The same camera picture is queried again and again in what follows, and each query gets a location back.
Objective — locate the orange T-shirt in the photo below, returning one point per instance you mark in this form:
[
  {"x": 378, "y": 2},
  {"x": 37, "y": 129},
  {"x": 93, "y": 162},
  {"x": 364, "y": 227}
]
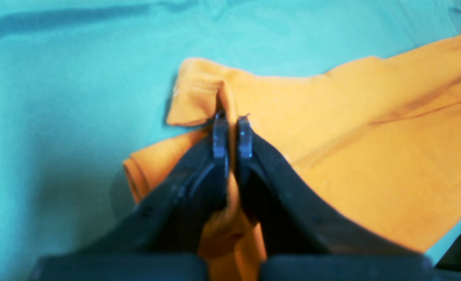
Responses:
[{"x": 378, "y": 139}]

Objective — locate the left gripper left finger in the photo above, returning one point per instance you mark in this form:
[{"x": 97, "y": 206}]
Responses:
[{"x": 159, "y": 240}]

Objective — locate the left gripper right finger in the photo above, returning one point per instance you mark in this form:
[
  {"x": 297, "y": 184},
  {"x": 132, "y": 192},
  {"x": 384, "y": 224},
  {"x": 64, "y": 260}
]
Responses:
[{"x": 306, "y": 239}]

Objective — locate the green table cloth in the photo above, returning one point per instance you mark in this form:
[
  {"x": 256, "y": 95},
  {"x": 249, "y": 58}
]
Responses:
[{"x": 84, "y": 83}]

